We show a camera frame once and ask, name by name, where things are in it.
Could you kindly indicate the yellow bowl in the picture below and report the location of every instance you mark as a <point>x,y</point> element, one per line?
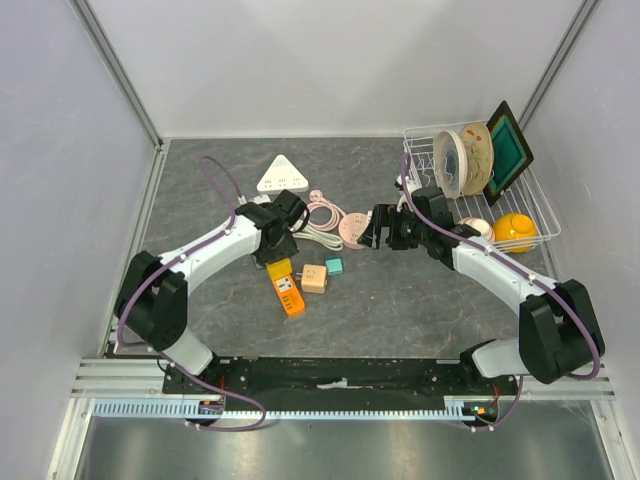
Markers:
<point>515,232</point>

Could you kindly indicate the pink round power strip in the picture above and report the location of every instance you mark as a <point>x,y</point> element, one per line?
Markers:
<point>350,229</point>

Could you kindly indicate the white triangular power strip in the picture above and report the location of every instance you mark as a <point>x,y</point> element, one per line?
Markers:
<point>282,175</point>

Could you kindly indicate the cream plate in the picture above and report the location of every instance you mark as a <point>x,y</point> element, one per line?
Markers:
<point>450,165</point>

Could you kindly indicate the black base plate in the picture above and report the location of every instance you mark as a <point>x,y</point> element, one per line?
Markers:
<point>352,382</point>

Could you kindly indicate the grey cable duct rail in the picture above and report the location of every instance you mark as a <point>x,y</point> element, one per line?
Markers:
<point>450,410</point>

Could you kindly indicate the white wire dish rack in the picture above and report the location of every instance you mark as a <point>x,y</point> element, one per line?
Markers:
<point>524,196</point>

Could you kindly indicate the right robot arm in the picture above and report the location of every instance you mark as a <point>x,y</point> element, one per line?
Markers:
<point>558,331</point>

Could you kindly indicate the orange power strip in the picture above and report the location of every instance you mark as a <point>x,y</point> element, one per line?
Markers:
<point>289,295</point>

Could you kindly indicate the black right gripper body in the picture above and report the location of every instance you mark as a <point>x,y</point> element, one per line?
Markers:
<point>408,232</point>

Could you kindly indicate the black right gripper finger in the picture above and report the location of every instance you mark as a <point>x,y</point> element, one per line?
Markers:
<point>382,214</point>
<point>375,237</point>

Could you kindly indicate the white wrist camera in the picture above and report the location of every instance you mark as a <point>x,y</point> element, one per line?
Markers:
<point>259,199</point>
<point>403,185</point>

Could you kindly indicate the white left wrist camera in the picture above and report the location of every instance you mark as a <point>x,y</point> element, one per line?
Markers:
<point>259,199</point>

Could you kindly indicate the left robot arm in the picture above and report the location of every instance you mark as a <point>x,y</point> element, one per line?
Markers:
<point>153,298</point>

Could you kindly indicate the green square dish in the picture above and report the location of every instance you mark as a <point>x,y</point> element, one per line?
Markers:
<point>512,154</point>

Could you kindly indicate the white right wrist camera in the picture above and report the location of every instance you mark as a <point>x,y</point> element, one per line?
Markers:
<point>403,185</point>

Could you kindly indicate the beige patterned plate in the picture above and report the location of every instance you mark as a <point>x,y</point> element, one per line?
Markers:
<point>477,141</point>

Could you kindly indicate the yellow cube socket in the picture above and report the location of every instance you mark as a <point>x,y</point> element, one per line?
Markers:
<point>279,269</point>

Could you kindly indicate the teal charger adapter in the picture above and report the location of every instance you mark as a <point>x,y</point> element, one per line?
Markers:
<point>334,265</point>

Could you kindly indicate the beige cube socket adapter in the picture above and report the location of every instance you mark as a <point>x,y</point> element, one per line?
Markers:
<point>313,278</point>

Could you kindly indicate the red white patterned bowl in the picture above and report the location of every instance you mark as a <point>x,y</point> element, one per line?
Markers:
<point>483,227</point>

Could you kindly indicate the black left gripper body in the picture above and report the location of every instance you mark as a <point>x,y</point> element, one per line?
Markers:
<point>286,249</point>

